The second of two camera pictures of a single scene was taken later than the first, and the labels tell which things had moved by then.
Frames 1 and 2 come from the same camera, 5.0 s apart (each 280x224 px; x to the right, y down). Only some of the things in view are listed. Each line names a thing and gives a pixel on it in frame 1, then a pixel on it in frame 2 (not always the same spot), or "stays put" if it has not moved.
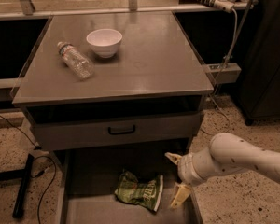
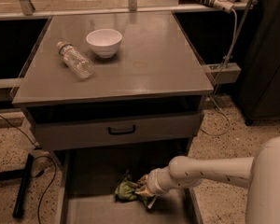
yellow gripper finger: (173, 157) to (143, 180)
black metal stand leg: (23, 175) stays put
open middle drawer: (87, 181) stays put
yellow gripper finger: (182, 193) to (145, 191)
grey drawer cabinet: (149, 95) stays put
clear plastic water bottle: (78, 63) stays put
